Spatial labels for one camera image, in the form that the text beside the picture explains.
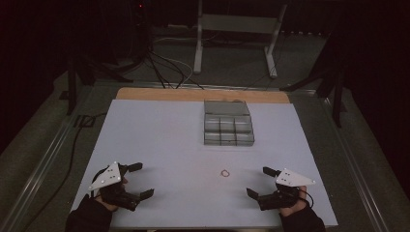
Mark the person's left hand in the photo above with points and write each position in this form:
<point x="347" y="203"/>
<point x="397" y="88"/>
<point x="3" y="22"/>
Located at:
<point x="108" y="205"/>

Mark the clear plastic compartment box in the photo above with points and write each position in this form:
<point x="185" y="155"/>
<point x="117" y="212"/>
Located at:
<point x="228" y="124"/>

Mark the red rubber band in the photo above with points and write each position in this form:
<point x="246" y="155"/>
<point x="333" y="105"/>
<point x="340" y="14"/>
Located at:
<point x="221" y="174"/>

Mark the white metal stand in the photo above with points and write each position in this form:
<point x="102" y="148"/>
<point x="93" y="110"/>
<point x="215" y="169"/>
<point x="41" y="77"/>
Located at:
<point x="237" y="24"/>

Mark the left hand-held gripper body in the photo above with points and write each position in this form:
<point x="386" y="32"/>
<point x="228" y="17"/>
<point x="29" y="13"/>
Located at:
<point x="111" y="176"/>

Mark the dark equipment with red light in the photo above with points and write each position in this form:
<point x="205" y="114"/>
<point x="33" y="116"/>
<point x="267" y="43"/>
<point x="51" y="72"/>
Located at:
<point x="135" y="29"/>

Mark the black tripod stand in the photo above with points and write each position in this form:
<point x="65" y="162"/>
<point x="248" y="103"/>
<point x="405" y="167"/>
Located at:
<point x="336" y="93"/>
<point x="72" y="83"/>

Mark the aluminium floor rail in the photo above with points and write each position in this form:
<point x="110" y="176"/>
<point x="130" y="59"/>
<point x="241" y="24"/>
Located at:
<point x="353" y="161"/>
<point x="42" y="164"/>

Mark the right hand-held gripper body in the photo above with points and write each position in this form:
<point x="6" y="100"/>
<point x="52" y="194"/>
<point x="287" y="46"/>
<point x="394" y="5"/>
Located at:
<point x="291" y="179"/>

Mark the white table cover sheet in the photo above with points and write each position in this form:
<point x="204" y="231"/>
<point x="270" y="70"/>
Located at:
<point x="167" y="145"/>

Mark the person's right hand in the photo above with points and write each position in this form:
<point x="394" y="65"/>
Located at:
<point x="298" y="208"/>

